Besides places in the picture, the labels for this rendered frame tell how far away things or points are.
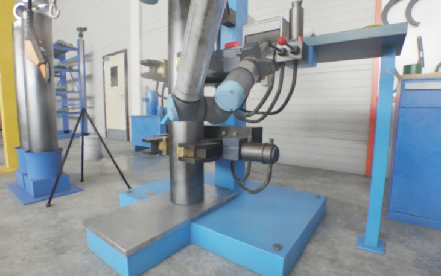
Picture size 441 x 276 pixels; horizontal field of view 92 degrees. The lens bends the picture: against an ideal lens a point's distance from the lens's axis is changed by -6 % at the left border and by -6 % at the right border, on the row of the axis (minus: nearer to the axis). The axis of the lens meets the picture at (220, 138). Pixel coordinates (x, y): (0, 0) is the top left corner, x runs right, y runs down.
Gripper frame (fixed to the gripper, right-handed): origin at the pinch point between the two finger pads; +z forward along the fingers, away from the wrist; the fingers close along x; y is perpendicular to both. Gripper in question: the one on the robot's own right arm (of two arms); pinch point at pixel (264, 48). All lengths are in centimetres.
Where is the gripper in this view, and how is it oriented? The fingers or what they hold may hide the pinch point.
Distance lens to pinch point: 96.3
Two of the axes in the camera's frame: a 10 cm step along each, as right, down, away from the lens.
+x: 3.7, 7.1, 6.0
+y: -8.1, -0.7, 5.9
